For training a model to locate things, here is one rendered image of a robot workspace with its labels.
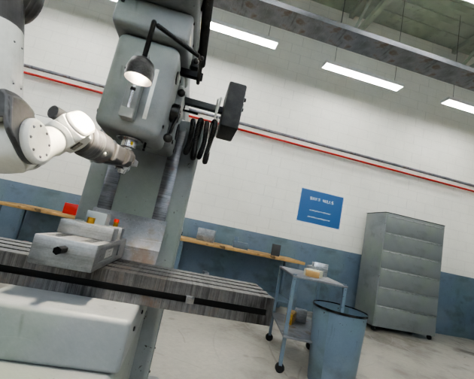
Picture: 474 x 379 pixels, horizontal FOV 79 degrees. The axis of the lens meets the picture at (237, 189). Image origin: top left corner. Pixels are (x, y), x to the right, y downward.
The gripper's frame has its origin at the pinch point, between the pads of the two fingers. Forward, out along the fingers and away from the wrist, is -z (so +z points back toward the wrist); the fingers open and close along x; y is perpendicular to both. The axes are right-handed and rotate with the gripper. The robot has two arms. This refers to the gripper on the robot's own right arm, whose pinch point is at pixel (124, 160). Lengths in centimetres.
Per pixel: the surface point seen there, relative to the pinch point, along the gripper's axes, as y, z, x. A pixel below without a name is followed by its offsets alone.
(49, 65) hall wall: -205, -267, 416
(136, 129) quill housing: -8.8, 6.5, -6.4
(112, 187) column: 6.7, -28.7, 25.2
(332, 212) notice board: -70, -505, -89
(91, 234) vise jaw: 24.6, 8.1, -2.5
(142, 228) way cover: 21.7, -33.8, 8.3
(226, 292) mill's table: 33, -7, -41
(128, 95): -16.9, 12.0, -4.7
